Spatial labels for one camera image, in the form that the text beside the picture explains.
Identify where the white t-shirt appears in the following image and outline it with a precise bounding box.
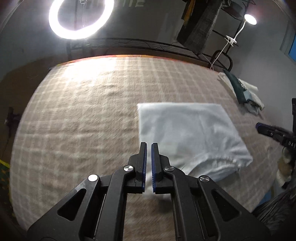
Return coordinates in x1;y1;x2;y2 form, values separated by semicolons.
137;102;253;181

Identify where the black metal clothes rack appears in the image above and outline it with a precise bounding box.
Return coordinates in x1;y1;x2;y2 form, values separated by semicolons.
66;1;255;60

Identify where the right gloved hand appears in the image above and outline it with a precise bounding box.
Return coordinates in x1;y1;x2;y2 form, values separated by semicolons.
276;147;295;189

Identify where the light blue folded garment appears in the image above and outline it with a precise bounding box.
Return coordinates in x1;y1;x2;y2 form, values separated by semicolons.
243;90;260;115

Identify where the white folded garment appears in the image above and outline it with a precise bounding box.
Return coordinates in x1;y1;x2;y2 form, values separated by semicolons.
218;72;265;111

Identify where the dark green folded garment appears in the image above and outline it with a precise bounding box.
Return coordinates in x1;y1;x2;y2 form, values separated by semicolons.
223;69;250;104

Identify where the blue window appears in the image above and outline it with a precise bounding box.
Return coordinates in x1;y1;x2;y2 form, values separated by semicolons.
287;36;296;62

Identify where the plaid bed blanket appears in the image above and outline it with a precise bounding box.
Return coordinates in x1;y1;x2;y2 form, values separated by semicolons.
10;55;282;230

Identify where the white clip lamp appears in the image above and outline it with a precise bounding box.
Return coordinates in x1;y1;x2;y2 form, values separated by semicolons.
225;14;257;47

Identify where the hanging yellow cloth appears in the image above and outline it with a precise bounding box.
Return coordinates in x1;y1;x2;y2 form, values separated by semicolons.
181;0;195;22

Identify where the white lamp cable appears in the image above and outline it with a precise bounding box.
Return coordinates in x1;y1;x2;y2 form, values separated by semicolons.
209;43;230;70

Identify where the ring light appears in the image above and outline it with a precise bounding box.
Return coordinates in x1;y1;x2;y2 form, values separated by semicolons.
48;1;115;40

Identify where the green striped wall hanging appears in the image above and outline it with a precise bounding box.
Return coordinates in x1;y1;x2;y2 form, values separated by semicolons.
122;0;145;8

